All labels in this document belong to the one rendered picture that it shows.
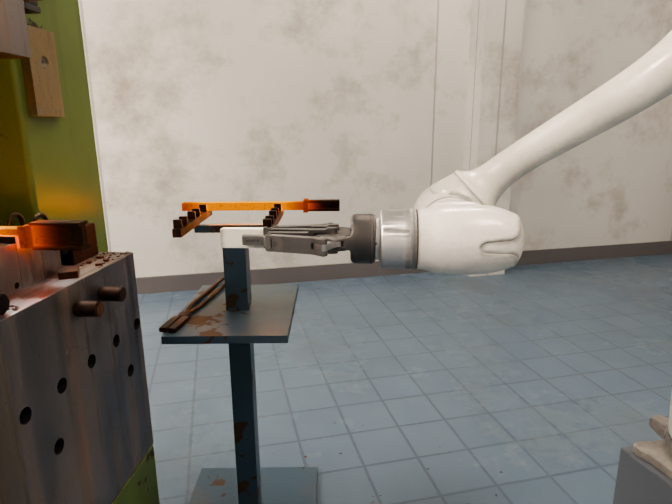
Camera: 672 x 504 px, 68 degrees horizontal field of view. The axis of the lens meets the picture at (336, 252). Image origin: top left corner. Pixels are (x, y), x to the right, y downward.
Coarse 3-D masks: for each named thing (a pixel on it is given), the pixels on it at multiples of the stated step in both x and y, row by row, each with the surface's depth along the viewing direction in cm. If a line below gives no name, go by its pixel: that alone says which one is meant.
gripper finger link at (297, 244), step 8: (272, 240) 73; (280, 240) 72; (288, 240) 72; (296, 240) 72; (304, 240) 71; (312, 240) 71; (320, 240) 70; (272, 248) 73; (280, 248) 73; (288, 248) 72; (296, 248) 72; (304, 248) 72; (312, 248) 72
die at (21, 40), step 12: (0, 0) 74; (12, 0) 76; (0, 12) 74; (12, 12) 76; (24, 12) 79; (0, 24) 74; (12, 24) 76; (24, 24) 79; (0, 36) 74; (12, 36) 76; (24, 36) 79; (0, 48) 74; (12, 48) 76; (24, 48) 79
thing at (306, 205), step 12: (192, 204) 142; (216, 204) 142; (228, 204) 142; (240, 204) 142; (252, 204) 142; (264, 204) 142; (288, 204) 142; (300, 204) 142; (312, 204) 143; (324, 204) 143; (336, 204) 143
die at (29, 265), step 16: (0, 240) 77; (16, 240) 78; (0, 256) 74; (16, 256) 78; (32, 256) 81; (48, 256) 85; (0, 272) 74; (16, 272) 78; (32, 272) 81; (48, 272) 85; (0, 288) 74
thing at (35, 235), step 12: (0, 228) 79; (12, 228) 79; (24, 228) 77; (36, 228) 79; (48, 228) 79; (60, 228) 79; (72, 228) 78; (84, 228) 79; (24, 240) 78; (36, 240) 79; (48, 240) 79; (60, 240) 79; (72, 240) 79; (84, 240) 79
